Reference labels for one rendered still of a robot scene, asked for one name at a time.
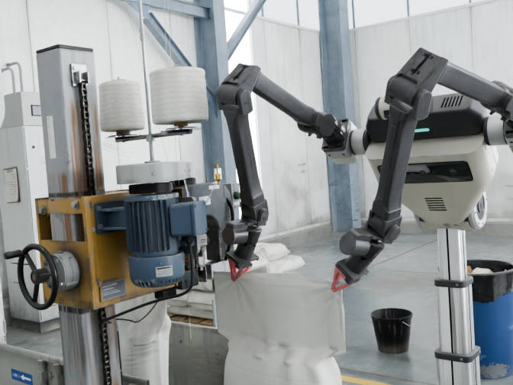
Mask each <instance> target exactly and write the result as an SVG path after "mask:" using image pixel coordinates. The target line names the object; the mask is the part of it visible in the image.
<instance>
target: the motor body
mask: <svg viewBox="0 0 513 385"><path fill-rule="evenodd" d="M178 197H179V193H178V192H158V193H155V194H151V195H147V194H138V195H131V196H125V197H124V201H125V203H124V218H125V228H126V238H127V250H128V251H131V252H132V254H131V255H129V256H128V261H127V262H128V263H129V271H130V278H131V281H132V282H133V284H134V285H135V286H138V287H142V288H157V287H164V286H171V285H174V284H176V283H178V282H180V281H181V280H182V278H183V277H184V274H185V265H184V259H185V258H186V257H184V252H183V251H181V250H180V249H179V240H182V236H177V237H173V236H172V235H171V233H170V231H169V213H168V209H169V207H170V205H173V204H176V203H179V199H177V198H178Z"/></svg>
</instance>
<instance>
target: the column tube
mask: <svg viewBox="0 0 513 385"><path fill-rule="evenodd" d="M36 59H37V75H38V84H39V93H40V110H41V118H42V128H43V136H44V153H45V162H46V171H47V188H48V196H49V199H81V197H83V196H88V187H87V182H86V179H87V176H86V164H85V153H84V142H83V137H82V134H83V131H82V119H81V108H80V97H79V87H77V86H72V82H71V73H70V64H71V63H74V64H82V65H86V72H89V82H90V83H88V87H86V88H87V93H88V96H87V99H88V103H89V108H88V110H89V122H90V133H91V139H92V142H91V145H92V156H93V167H94V178H95V192H96V195H104V194H105V179H104V170H103V160H102V143H101V133H100V124H99V114H98V97H97V88H96V78H95V61H94V53H93V52H91V51H84V50H73V49H66V48H61V47H58V48H55V49H52V50H48V51H45V52H42V53H38V54H37V55H36ZM51 115H52V116H53V129H54V137H55V147H56V158H53V159H50V148H49V139H48V130H47V116H51ZM50 222H51V231H52V239H53V241H84V240H85V234H84V225H83V216H82V214H50ZM58 308H59V317H60V334H61V342H62V351H63V368H64V377H65V385H104V379H103V378H104V375H103V370H102V367H103V364H102V352H101V342H100V331H99V325H98V324H99V320H98V309H96V310H91V309H87V308H82V307H76V306H68V305H62V304H58ZM109 321H112V323H111V324H108V323H107V328H108V329H107V333H108V346H109V355H110V366H111V382H112V384H111V385H121V371H120V361H119V352H118V334H117V325H116V318H114V319H111V320H109Z"/></svg>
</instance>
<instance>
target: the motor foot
mask: <svg viewBox="0 0 513 385"><path fill-rule="evenodd" d="M124 203H125V201H124V200H118V201H110V202H99V203H95V204H94V212H95V230H96V233H97V234H98V235H100V234H105V233H110V232H115V231H123V230H126V228H125V218H124Z"/></svg>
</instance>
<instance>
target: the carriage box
mask: <svg viewBox="0 0 513 385"><path fill-rule="evenodd" d="M131 195H138V194H130V193H129V191H128V189H119V190H111V191H105V194H104V195H97V196H83V197H81V199H49V197H43V198H36V199H35V209H36V217H37V233H38V242H39V244H40V245H42V246H43V247H45V248H46V249H47V250H48V251H49V253H50V254H55V253H56V252H57V251H68V252H70V253H72V254H73V255H74V256H75V257H76V259H77V261H78V263H79V269H80V278H79V283H78V284H77V286H75V287H74V288H72V289H69V290H64V291H60V292H58V293H57V296H56V300H55V302H54V303H57V304H62V305H68V306H76V307H82V308H87V309H91V310H96V309H100V308H103V307H106V306H110V305H113V304H116V303H120V302H123V301H126V300H129V299H133V298H137V297H139V296H144V295H147V294H150V293H155V292H157V291H161V290H164V289H168V288H170V287H174V286H178V283H176V284H174V285H171V286H164V287H157V288H142V287H138V286H135V285H134V284H133V282H132V281H131V278H130V271H129V263H128V262H127V261H128V256H129V255H131V254H132V252H131V251H128V250H127V238H126V230H123V231H115V232H110V233H105V234H100V235H98V234H97V233H96V230H95V212H94V204H95V203H99V202H110V201H118V200H124V197H125V196H131ZM50 214H82V216H83V225H84V234H85V240H84V241H53V239H52V231H51V222H50ZM124 278H125V286H126V294H124V295H122V296H117V297H115V298H111V299H107V300H104V301H103V300H102V284H105V283H110V282H113V281H116V280H121V279H124ZM42 285H43V294H44V302H46V301H47V300H48V299H49V298H50V294H51V289H50V288H49V287H48V286H46V283H42Z"/></svg>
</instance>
